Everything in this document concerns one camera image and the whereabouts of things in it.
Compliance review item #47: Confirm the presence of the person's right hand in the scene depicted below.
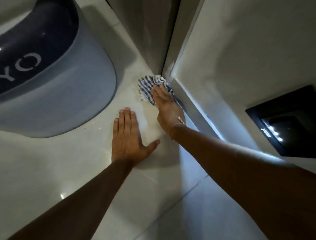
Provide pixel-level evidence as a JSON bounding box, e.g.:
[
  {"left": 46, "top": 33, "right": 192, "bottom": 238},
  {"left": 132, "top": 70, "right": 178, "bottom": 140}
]
[{"left": 151, "top": 85, "right": 186, "bottom": 134}]

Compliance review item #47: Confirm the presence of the person's left hand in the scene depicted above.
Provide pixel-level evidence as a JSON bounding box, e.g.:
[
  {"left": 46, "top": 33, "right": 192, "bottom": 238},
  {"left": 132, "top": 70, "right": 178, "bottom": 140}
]
[{"left": 111, "top": 107, "right": 161, "bottom": 167}]

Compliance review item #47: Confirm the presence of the blue white striped cloth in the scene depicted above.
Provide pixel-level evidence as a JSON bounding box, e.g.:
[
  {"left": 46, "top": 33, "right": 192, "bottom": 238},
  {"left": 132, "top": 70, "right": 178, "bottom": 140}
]
[{"left": 137, "top": 75, "right": 179, "bottom": 106}]

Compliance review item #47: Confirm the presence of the person's left forearm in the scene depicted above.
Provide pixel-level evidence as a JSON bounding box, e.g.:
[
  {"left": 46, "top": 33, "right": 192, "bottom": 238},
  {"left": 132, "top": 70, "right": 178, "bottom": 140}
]
[{"left": 7, "top": 159, "right": 134, "bottom": 240}]

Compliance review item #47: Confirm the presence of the person's right forearm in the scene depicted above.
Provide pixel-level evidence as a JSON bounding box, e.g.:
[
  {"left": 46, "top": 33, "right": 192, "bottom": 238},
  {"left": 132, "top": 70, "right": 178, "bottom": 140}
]
[{"left": 169, "top": 124, "right": 316, "bottom": 240}]

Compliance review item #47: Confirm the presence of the white skirting board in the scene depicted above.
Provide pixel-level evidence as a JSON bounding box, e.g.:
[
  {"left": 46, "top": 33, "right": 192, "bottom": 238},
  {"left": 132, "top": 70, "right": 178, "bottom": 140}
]
[{"left": 169, "top": 75, "right": 225, "bottom": 142}]

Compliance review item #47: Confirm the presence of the grey door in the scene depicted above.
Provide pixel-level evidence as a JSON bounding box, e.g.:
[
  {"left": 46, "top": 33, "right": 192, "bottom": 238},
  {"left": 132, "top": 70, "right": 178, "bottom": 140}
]
[{"left": 106, "top": 0, "right": 181, "bottom": 76}]

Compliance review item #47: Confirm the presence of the thin wrist thread bracelet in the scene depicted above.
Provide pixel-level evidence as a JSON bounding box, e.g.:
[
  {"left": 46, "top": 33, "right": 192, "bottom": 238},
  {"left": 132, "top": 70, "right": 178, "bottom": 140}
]
[{"left": 169, "top": 115, "right": 186, "bottom": 135}]

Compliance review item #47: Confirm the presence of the black glossy wall panel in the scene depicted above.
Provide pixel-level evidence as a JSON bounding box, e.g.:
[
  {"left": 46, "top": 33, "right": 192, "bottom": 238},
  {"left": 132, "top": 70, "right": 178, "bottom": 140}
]
[{"left": 245, "top": 85, "right": 316, "bottom": 159}]

